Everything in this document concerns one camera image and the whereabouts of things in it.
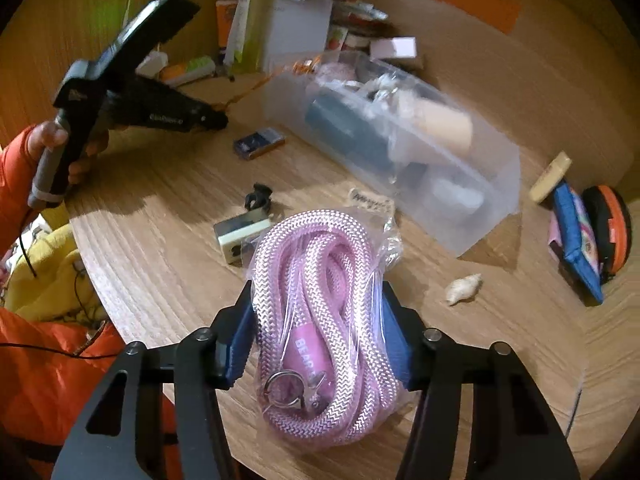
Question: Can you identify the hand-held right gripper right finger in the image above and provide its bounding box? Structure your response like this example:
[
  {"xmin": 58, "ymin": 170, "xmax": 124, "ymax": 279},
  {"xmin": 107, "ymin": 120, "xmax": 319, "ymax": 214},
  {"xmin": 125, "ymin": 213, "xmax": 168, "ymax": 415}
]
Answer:
[{"xmin": 382, "ymin": 280, "xmax": 583, "ymax": 480}]

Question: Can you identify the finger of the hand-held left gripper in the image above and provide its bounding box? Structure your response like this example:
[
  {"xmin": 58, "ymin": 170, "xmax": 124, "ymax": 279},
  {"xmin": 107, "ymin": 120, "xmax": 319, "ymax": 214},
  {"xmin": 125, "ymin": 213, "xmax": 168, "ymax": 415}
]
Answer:
[{"xmin": 192, "ymin": 100, "xmax": 230, "ymax": 133}]

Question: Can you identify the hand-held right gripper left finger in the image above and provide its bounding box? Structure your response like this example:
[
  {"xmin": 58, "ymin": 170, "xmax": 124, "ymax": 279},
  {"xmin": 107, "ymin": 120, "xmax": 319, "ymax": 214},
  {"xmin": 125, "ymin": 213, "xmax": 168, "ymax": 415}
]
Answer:
[{"xmin": 50, "ymin": 280, "xmax": 256, "ymax": 480}]

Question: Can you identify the orange braided cord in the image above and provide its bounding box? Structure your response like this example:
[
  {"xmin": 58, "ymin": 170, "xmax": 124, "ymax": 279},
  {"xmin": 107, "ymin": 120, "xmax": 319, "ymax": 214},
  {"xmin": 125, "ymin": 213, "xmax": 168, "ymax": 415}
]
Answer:
[{"xmin": 220, "ymin": 57, "xmax": 321, "ymax": 111}]

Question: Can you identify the pink rope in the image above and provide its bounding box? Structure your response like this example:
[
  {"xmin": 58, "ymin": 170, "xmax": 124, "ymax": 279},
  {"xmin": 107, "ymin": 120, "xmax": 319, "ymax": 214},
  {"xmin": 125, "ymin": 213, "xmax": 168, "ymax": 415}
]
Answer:
[{"xmin": 248, "ymin": 210, "xmax": 403, "ymax": 453}]

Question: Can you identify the dark green glass bottle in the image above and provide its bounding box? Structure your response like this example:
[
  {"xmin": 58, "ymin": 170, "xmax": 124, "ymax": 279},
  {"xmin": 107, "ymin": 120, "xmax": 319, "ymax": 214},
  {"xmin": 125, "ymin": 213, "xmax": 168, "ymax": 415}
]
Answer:
[{"xmin": 305, "ymin": 87, "xmax": 401, "ymax": 176}]

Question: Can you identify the clear plastic storage box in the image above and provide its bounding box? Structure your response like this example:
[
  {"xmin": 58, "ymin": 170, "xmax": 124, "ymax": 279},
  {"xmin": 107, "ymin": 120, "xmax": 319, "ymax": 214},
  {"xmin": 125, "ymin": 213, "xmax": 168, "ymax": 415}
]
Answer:
[{"xmin": 262, "ymin": 52, "xmax": 522, "ymax": 256}]

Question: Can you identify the white round cap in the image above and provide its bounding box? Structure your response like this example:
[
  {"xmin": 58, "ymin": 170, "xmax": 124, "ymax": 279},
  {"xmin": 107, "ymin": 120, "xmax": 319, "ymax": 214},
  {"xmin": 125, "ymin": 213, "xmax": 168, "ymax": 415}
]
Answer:
[{"xmin": 430, "ymin": 175, "xmax": 486, "ymax": 216}]

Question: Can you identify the person's left forearm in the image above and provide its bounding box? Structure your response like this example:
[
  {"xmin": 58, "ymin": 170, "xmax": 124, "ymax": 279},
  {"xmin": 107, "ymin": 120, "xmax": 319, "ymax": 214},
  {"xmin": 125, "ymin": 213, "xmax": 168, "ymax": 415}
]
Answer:
[{"xmin": 0, "ymin": 125, "xmax": 46, "ymax": 241}]

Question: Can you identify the wooden desktop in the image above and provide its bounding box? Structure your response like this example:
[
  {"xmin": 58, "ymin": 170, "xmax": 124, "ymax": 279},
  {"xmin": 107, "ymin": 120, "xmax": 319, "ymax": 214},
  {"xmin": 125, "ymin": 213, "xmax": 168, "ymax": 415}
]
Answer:
[{"xmin": 65, "ymin": 0, "xmax": 640, "ymax": 480}]

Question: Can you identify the person's left hand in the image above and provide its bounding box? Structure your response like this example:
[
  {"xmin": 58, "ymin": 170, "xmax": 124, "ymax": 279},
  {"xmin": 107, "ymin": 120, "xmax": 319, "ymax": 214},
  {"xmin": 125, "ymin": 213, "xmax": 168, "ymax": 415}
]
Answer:
[{"xmin": 27, "ymin": 120, "xmax": 111, "ymax": 186}]

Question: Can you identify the white orange lotion bottle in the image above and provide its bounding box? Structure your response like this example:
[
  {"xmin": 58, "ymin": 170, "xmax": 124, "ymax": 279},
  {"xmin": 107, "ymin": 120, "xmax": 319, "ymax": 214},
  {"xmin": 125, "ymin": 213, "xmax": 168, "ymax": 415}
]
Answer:
[{"xmin": 160, "ymin": 55, "xmax": 216, "ymax": 87}]

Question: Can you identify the dark blue small box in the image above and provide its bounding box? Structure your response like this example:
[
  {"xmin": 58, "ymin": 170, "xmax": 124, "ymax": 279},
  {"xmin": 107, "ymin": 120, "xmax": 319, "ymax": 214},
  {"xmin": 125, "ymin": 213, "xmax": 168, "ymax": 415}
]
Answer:
[{"xmin": 233, "ymin": 127, "xmax": 286, "ymax": 161}]

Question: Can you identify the white printed carton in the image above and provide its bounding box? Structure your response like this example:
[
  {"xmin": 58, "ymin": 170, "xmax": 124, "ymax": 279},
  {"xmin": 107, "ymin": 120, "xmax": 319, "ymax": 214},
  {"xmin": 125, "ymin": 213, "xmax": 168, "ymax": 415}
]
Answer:
[{"xmin": 135, "ymin": 50, "xmax": 168, "ymax": 78}]

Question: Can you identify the white squeeze tube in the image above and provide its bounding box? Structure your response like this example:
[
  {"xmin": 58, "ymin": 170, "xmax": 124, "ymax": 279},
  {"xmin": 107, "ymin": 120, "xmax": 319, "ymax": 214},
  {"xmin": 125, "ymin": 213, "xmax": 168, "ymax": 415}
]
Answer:
[{"xmin": 222, "ymin": 0, "xmax": 251, "ymax": 66}]

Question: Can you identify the small pale seashell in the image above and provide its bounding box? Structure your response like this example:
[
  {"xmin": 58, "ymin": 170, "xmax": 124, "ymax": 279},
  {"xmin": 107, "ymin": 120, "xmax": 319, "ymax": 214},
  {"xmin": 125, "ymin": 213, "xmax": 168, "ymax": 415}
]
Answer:
[{"xmin": 445, "ymin": 273, "xmax": 483, "ymax": 307}]

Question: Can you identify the black plastic clip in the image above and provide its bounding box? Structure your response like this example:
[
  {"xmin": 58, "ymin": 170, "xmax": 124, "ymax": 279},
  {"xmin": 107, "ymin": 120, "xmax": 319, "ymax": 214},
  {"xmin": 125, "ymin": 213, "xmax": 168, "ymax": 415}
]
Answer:
[{"xmin": 244, "ymin": 182, "xmax": 273, "ymax": 213}]

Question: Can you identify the yellow-green spray bottle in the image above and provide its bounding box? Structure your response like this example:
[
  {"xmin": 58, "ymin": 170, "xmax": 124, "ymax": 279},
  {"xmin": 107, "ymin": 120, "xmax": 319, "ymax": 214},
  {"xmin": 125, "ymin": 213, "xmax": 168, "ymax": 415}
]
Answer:
[{"xmin": 235, "ymin": 0, "xmax": 273, "ymax": 73}]

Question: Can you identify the orange sunscreen tube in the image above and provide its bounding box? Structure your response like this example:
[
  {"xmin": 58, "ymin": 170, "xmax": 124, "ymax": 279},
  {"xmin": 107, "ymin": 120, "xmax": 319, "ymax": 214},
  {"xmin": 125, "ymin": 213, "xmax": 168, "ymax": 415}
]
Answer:
[{"xmin": 215, "ymin": 0, "xmax": 241, "ymax": 53}]

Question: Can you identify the small white boxy device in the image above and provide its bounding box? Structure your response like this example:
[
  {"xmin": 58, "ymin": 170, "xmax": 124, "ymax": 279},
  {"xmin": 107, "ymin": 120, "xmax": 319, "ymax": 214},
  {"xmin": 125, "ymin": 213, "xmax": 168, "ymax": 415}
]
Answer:
[{"xmin": 214, "ymin": 210, "xmax": 268, "ymax": 266}]

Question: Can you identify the fruit print carton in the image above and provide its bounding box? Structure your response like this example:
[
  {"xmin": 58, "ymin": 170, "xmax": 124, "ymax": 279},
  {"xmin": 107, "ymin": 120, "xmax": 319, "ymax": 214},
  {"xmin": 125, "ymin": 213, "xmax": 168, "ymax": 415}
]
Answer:
[{"xmin": 325, "ymin": 25, "xmax": 351, "ymax": 53}]

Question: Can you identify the small clear packet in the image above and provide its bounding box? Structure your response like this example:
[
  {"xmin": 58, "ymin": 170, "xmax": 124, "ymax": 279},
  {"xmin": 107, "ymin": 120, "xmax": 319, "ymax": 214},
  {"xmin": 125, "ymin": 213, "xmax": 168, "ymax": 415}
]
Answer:
[{"xmin": 350, "ymin": 187, "xmax": 396, "ymax": 213}]

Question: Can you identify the yellow cloth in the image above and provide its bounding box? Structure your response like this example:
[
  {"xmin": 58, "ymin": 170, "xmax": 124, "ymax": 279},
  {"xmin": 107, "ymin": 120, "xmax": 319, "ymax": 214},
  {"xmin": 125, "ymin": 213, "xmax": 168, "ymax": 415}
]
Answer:
[{"xmin": 2, "ymin": 222, "xmax": 108, "ymax": 321}]

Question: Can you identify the person's orange jacket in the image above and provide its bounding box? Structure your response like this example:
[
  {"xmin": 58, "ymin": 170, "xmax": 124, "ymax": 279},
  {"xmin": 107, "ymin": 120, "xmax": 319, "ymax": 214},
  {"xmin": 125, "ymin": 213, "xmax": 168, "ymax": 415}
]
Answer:
[{"xmin": 0, "ymin": 310, "xmax": 181, "ymax": 476}]

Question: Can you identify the pink flat item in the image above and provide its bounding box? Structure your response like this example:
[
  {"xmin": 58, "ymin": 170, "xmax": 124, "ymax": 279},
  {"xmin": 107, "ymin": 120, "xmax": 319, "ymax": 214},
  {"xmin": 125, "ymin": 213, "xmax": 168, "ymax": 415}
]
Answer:
[{"xmin": 547, "ymin": 210, "xmax": 563, "ymax": 258}]

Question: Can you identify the small white box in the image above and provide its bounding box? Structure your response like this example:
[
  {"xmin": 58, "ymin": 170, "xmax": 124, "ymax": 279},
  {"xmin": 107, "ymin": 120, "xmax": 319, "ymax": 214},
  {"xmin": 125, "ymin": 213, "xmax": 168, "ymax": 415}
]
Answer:
[{"xmin": 370, "ymin": 36, "xmax": 418, "ymax": 59}]

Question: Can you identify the blue pencil pouch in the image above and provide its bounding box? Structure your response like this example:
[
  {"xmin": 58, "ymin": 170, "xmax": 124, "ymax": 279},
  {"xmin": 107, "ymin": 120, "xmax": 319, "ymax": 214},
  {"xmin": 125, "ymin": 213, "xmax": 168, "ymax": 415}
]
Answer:
[{"xmin": 551, "ymin": 180, "xmax": 606, "ymax": 306}]

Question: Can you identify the beige cylindrical bottle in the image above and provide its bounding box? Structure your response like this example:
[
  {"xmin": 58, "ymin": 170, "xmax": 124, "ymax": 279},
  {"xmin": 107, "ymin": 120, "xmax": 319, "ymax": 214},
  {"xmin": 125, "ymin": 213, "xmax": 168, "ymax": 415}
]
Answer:
[{"xmin": 529, "ymin": 151, "xmax": 572, "ymax": 204}]

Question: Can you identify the black orange round case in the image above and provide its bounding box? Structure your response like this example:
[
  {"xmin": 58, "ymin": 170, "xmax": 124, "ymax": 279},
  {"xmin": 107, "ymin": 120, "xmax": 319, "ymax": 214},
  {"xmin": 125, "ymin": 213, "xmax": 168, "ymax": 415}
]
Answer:
[{"xmin": 580, "ymin": 185, "xmax": 632, "ymax": 283}]

